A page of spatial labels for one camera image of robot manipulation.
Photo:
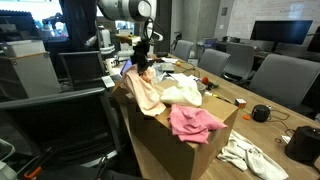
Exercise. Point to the large cardboard box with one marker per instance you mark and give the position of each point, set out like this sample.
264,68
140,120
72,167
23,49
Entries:
162,154

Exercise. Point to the black round speaker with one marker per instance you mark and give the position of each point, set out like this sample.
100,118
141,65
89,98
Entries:
260,113

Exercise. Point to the black mesh office chair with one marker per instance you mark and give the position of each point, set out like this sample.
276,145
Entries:
76,127

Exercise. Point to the peach cloth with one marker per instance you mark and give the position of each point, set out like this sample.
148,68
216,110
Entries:
141,87

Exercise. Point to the grey cabinet with white box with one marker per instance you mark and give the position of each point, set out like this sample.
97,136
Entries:
26,70

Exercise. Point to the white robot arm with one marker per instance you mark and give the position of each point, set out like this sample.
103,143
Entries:
137,11

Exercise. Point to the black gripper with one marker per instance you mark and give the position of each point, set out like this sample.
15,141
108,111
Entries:
141,50

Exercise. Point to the pink cloth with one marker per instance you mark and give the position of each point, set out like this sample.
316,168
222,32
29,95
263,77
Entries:
192,124

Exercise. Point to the black bag on table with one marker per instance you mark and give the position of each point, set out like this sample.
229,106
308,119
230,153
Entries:
304,146

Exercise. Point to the grey chair far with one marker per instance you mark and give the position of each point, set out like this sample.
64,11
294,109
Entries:
183,49

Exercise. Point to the red ball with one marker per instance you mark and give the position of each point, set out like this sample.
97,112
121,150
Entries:
204,80

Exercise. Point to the orange handled clamp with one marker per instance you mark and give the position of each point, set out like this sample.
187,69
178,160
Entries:
36,168

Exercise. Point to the grey chair nearest right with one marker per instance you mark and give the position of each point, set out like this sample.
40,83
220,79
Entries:
284,80

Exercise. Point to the black monitor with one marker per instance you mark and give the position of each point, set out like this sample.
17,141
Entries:
284,31

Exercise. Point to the white towel on table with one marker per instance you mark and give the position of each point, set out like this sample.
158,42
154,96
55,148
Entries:
243,154

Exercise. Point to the grey chair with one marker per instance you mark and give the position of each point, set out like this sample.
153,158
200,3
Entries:
213,61
239,66
284,80
183,49

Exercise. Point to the rubik's cube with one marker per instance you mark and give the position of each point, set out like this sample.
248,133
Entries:
240,103

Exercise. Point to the open laptop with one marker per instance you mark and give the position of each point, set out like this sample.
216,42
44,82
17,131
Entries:
116,70

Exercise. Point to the small open cardboard box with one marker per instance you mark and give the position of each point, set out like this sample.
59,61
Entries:
121,93

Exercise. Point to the pale green cloth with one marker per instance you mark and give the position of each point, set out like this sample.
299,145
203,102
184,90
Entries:
183,93

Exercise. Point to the clear plastic bags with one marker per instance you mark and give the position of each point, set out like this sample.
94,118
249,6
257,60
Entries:
159,73

